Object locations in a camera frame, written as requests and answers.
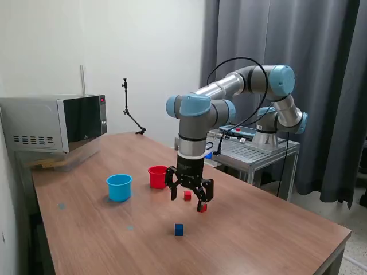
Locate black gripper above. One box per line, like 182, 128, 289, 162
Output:
165, 155, 214, 213

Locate red plastic cup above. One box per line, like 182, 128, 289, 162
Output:
147, 165, 170, 190

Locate grey metal robot stand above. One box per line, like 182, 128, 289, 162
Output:
174, 130, 301, 203

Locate blue plastic cup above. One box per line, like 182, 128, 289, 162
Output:
106, 173, 133, 202

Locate blue teach pendant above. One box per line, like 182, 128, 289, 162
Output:
220, 124, 256, 138

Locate wooden blocks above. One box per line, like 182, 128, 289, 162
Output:
30, 159, 68, 170

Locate silver microwave oven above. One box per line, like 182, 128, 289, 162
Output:
0, 94, 108, 154

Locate grey curtain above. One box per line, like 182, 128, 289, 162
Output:
198, 0, 367, 209

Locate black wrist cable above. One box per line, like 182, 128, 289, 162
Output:
206, 56, 270, 156

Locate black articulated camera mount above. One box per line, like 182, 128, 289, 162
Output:
119, 77, 147, 136

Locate black power cable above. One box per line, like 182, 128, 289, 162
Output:
276, 132, 290, 198

